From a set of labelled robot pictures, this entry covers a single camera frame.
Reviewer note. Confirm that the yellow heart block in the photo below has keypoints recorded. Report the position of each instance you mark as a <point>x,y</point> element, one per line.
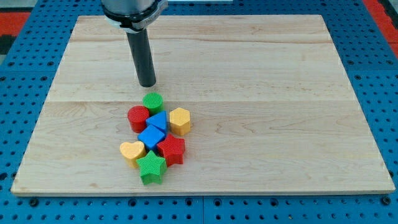
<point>131,152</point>

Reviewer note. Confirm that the blue triangle block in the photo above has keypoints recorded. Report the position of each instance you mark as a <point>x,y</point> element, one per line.
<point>158,120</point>

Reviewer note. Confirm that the green cylinder block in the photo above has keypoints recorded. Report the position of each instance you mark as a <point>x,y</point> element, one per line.
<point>153,102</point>

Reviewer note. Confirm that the yellow hexagon block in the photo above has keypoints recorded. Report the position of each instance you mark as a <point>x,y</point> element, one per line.
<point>179,119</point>

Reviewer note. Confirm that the light wooden board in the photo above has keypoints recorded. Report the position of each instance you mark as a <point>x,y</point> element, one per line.
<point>272,112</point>

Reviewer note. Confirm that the red star block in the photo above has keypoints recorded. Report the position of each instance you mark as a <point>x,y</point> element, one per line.
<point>172,150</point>

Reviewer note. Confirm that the red cylinder block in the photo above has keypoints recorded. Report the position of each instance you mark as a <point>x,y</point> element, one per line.
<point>137,116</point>

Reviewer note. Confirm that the blue cube block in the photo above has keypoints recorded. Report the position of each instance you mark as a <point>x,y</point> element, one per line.
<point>151,136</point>

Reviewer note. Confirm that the green star block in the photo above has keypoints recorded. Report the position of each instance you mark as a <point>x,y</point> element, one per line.
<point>152,168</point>

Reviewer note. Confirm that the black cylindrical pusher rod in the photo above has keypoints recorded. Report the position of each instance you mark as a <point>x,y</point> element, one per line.
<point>142,57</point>

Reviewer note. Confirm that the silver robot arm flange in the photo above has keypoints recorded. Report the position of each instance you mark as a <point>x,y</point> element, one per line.
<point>132,16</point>

